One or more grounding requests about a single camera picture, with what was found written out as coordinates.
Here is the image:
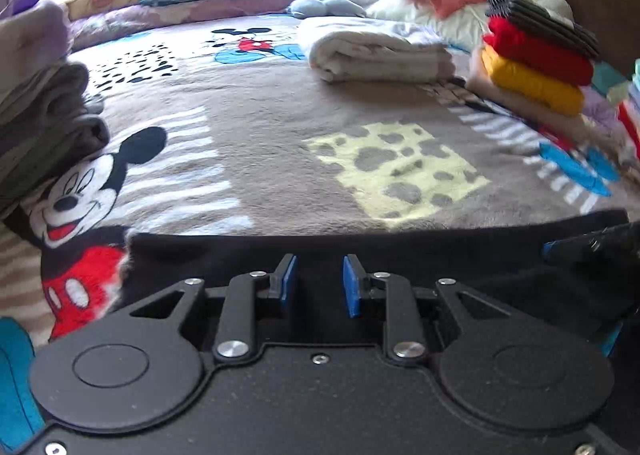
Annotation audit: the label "brown wooden headboard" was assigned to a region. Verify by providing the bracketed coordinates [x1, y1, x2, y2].
[520, 0, 640, 86]

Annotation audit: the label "colourful clothes pile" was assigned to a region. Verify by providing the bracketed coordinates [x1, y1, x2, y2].
[580, 59, 640, 177]

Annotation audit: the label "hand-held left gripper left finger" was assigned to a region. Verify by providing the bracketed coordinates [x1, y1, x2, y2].
[127, 253, 299, 367]

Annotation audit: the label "cartoon printed blanket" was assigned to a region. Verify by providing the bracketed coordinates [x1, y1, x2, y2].
[0, 10, 640, 441]

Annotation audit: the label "beige folded garment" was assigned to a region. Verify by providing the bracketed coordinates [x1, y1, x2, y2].
[467, 52, 592, 142]

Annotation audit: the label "lilac floral pillow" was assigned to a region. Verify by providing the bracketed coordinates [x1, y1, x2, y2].
[67, 0, 302, 54]

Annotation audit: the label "red folded garment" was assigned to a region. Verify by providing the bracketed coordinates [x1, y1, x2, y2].
[482, 15, 596, 87]

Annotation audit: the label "dark grey folded garment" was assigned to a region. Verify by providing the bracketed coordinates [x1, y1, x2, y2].
[0, 114, 112, 217]

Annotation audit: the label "yellow folded garment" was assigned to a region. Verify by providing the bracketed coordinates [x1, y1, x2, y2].
[480, 45, 586, 117]

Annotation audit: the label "white folded blanket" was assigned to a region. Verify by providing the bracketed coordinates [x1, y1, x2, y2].
[298, 16, 457, 84]

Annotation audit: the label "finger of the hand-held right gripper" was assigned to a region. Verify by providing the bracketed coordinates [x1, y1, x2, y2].
[542, 221, 640, 267]

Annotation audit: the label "black pants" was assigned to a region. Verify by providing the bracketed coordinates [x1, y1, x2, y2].
[107, 209, 640, 353]

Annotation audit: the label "black striped folded garment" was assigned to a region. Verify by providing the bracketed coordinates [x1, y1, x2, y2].
[485, 0, 602, 61]

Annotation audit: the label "light blue plush toy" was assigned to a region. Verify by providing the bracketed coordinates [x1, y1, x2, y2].
[286, 0, 369, 21]

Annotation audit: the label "cream cartoon pillow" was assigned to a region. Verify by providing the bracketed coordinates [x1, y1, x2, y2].
[57, 0, 152, 22]

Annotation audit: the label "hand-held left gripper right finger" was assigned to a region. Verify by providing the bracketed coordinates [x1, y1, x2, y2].
[342, 253, 506, 367]

